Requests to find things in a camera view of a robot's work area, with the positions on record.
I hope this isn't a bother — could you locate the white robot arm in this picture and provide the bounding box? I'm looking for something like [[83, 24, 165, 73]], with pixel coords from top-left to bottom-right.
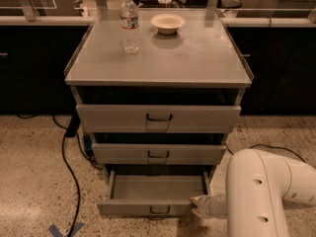
[[191, 149, 316, 237]]

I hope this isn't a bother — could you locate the black power strip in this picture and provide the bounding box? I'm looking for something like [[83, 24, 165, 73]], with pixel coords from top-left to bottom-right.
[[65, 111, 80, 137]]

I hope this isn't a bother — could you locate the grey drawer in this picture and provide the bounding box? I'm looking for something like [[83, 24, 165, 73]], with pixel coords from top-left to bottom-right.
[[76, 104, 241, 133], [92, 143, 226, 165], [98, 165, 210, 217]]

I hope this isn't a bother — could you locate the black cable right floor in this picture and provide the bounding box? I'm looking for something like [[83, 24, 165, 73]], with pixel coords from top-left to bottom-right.
[[225, 143, 308, 164]]

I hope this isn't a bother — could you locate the dark counter with white top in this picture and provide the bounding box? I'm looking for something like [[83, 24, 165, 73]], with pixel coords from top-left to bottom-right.
[[1, 20, 315, 115]]

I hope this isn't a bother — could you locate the blue tape floor mark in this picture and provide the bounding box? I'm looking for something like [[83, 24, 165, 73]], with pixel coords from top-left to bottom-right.
[[48, 222, 84, 237]]

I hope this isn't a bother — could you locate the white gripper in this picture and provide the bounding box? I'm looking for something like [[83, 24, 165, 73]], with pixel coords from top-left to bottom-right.
[[190, 195, 227, 219]]

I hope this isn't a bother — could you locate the black cable floor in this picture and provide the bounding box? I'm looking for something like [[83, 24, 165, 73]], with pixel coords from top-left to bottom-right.
[[51, 115, 100, 237], [225, 143, 308, 164]]

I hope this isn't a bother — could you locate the white paper bowl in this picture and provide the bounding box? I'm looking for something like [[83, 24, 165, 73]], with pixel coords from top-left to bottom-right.
[[150, 14, 186, 35]]

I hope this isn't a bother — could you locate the grey drawer cabinet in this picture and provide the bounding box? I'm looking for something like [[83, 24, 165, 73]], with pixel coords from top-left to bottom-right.
[[64, 7, 255, 196]]

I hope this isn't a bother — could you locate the black cable left floor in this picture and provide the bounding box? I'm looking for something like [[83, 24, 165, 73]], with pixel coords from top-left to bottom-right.
[[51, 115, 100, 237]]

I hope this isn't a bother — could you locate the clear plastic water bottle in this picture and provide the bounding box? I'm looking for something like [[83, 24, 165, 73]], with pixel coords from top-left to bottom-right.
[[119, 0, 140, 54]]

